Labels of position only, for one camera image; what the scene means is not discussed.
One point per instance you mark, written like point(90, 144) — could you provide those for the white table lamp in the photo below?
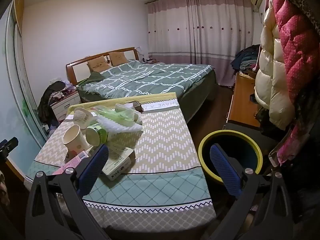
point(140, 52)

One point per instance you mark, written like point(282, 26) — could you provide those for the green paper cup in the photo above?
point(96, 133)

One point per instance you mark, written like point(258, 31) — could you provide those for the red puffer jacket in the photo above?
point(297, 42)

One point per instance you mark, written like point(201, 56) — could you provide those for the white nightstand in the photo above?
point(65, 105)

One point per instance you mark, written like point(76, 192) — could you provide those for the green plaid duvet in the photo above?
point(150, 77)

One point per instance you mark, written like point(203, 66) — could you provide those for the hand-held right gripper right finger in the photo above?
point(225, 170)

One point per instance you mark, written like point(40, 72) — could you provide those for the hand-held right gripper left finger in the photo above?
point(93, 165)

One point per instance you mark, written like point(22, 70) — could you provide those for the white paper cup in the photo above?
point(73, 137)
point(81, 116)

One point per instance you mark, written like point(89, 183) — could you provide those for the brown wallet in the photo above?
point(136, 104)

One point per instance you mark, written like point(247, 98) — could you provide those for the wardrobe sliding door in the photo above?
point(12, 92)

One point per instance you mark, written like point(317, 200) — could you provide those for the wooden bed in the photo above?
point(75, 68)

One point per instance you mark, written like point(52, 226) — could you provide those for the pink and white curtain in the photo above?
point(200, 30)

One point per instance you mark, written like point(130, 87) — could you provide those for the beige cardboard box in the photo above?
point(117, 160)

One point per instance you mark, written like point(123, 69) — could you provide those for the dark patterned garment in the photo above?
point(300, 0)

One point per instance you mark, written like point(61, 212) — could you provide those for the yellow-rimmed trash bin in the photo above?
point(240, 142)

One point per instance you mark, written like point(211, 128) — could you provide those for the dark wooden nightstand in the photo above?
point(152, 61)

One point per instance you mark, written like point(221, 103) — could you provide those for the pile of dark clothes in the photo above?
point(50, 92)

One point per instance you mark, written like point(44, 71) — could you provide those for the heap of folded clothes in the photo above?
point(246, 57)

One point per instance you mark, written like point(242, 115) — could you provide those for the green plastic bag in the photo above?
point(117, 116)

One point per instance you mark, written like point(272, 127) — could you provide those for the pink packet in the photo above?
point(72, 161)

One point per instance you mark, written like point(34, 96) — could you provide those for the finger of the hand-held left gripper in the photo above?
point(10, 145)

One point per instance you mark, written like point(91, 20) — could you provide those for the cream puffer jacket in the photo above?
point(272, 80)

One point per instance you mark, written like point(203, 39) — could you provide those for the wooden desk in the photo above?
point(241, 105)

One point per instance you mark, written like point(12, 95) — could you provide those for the patterned tablecloth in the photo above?
point(162, 142)

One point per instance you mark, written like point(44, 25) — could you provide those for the dark green cloth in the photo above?
point(95, 76)

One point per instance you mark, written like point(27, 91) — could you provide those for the brown cat pillow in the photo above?
point(118, 58)
point(98, 63)

